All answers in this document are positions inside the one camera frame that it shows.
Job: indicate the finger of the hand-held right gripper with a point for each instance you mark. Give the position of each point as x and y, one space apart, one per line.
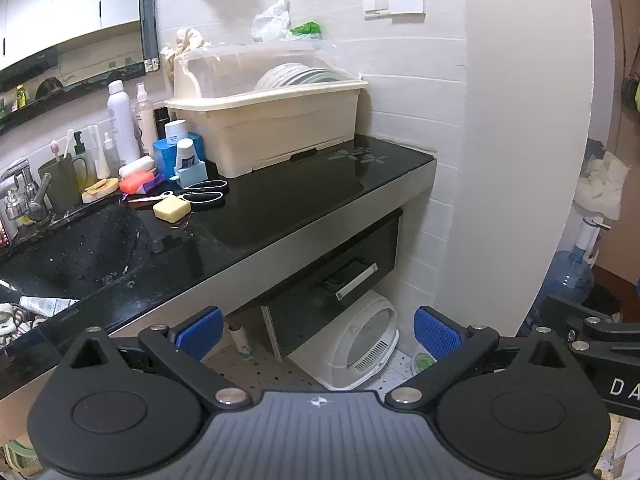
565 310

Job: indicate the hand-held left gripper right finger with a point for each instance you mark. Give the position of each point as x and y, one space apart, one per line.
437 332

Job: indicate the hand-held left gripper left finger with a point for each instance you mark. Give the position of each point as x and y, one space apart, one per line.
200 331

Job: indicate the black vanity drawer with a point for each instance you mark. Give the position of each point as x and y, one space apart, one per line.
330 285

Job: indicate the blue water jug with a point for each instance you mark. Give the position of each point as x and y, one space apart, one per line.
565 285

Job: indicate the small green bowl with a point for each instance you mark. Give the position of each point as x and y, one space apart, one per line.
424 362

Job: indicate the white cat litter box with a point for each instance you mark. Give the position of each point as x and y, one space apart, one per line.
370 340

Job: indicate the white water jug pump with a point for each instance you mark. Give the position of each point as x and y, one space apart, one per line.
590 232

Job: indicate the yellow soap bar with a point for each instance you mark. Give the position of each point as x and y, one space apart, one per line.
171 208

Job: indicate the white crumpled towel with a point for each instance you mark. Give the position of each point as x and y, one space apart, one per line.
602 185

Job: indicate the black sink basin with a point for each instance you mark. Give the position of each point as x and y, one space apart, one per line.
75 250

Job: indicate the white green squeezed tube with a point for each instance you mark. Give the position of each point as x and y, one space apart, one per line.
47 306

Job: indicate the purple soap dish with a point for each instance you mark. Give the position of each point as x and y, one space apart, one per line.
156 182

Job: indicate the light blue tube holder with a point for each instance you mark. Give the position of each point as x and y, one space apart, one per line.
192 174

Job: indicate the wooden brush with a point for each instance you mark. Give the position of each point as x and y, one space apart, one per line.
100 190

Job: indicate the white soap case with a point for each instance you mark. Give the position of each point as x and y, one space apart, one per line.
136 166

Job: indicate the blue carton box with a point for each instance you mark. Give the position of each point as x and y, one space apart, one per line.
162 157

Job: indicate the small white dropper bottle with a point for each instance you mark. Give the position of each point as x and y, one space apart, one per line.
111 155

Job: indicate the white jar blue label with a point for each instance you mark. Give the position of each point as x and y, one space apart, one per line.
176 132

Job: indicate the dark green cup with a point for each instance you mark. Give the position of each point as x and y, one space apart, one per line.
60 185

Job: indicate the dark green pump bottle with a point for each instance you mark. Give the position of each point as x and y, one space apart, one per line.
82 165

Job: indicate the white cosmetic tube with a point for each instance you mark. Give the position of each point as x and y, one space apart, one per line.
97 152

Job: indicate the small black bottle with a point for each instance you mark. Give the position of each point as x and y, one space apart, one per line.
161 122

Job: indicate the clear spray bottle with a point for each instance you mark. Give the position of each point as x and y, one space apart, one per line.
145 120

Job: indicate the beige dish rack box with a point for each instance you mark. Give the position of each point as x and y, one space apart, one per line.
260 120

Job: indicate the green plastic basket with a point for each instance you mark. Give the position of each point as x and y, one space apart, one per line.
17 455

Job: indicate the chrome faucet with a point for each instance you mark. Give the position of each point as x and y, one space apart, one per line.
22 195

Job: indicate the tall white spray bottle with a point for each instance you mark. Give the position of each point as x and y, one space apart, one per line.
122 120

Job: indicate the white toothbrush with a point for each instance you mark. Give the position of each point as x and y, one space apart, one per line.
69 142

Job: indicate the pink toothbrush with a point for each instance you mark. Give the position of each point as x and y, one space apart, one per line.
56 150

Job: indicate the row of white plates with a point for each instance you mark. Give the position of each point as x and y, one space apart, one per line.
300 76

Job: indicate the beige cloth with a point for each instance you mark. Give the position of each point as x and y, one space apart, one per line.
187 40

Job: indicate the green plastic bag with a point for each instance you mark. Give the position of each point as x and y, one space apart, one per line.
305 31

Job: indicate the white plastic bag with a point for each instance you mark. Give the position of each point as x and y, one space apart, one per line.
270 20

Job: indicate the wall mirror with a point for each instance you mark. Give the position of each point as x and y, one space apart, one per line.
65 20

